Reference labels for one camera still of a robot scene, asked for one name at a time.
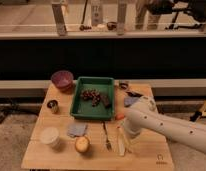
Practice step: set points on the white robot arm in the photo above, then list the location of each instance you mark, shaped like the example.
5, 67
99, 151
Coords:
143, 114

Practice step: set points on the purple bowl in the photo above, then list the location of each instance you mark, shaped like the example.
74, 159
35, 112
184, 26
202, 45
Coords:
62, 80

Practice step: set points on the bunch of dark grapes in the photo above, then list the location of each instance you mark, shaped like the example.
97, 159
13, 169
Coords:
92, 95

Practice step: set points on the dark brown block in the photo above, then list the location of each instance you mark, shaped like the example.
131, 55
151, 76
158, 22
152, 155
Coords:
105, 100

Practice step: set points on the green plastic tray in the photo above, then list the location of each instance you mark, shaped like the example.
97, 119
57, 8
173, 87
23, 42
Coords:
82, 109

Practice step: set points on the blue sponge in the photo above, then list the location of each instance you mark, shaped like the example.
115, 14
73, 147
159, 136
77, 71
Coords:
128, 101

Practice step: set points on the orange carrot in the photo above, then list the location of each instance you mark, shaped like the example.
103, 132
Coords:
119, 116

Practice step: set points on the grey blue cloth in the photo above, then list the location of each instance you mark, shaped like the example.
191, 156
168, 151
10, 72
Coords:
77, 129

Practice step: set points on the small dark tin can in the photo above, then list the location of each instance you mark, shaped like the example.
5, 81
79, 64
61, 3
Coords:
53, 106

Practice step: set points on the metal fork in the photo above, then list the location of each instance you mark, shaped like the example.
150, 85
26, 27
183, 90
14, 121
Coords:
108, 143

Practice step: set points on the white plastic cup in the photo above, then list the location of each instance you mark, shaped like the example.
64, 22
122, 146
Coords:
50, 136

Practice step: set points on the person in background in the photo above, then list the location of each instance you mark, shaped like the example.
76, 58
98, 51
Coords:
142, 14

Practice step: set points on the black machine base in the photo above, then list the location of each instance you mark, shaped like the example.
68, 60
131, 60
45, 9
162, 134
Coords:
194, 8

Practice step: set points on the dark ring object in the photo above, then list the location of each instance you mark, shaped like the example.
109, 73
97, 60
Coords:
123, 85

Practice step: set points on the black handled knife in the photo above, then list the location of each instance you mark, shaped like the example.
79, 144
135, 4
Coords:
133, 94

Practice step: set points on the right metal post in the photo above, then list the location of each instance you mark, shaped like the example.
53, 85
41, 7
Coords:
122, 6

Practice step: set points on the metal post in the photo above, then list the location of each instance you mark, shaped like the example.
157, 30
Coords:
58, 17
122, 6

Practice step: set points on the left metal post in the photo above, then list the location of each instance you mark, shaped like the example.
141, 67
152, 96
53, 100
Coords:
58, 17

